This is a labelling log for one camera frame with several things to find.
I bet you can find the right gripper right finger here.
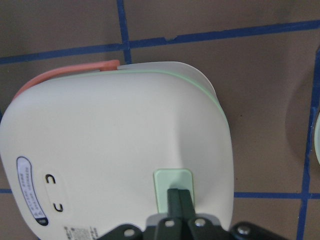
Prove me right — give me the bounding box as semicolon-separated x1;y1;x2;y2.
178;189;284;240

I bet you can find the right green plate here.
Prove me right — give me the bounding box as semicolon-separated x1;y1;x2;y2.
314;114;320;163

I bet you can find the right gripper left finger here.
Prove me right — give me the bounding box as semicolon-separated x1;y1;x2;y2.
99;188;183;240

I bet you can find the white rice cooker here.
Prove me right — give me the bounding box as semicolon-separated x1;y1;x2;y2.
0;61;234;240

